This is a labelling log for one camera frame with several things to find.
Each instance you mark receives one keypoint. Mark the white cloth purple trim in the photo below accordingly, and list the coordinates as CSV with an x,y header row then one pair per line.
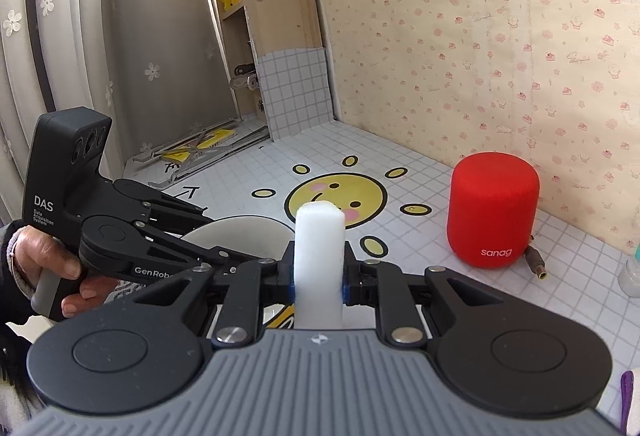
x,y
626,396

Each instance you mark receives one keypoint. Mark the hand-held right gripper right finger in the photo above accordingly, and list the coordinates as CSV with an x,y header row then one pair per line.
x,y
352,281

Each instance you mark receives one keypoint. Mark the grey flower curtain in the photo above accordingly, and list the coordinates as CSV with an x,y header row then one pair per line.
x,y
100,41

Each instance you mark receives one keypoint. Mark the red cylindrical speaker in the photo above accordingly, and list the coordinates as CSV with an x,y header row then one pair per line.
x,y
492,211

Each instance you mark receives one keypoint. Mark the white corner pipe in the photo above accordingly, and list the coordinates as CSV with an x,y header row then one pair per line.
x,y
322,16

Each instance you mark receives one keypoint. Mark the person's left hand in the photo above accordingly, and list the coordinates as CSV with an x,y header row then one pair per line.
x,y
45,251

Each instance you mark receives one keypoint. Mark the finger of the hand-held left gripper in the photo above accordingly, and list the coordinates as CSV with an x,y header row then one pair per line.
x,y
200,253
170,211

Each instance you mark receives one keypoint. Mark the person's left forearm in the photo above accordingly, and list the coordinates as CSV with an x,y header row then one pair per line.
x,y
5,266

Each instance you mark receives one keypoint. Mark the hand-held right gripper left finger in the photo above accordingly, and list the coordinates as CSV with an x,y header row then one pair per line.
x,y
285,276

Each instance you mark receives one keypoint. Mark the yellow ceramic bowl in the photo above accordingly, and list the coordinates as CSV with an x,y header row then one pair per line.
x,y
250,236

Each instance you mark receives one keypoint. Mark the metal folding stand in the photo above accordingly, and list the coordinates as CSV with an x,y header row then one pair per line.
x,y
200,156

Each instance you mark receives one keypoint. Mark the white sponge block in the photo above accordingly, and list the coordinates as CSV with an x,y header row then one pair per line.
x,y
320,246

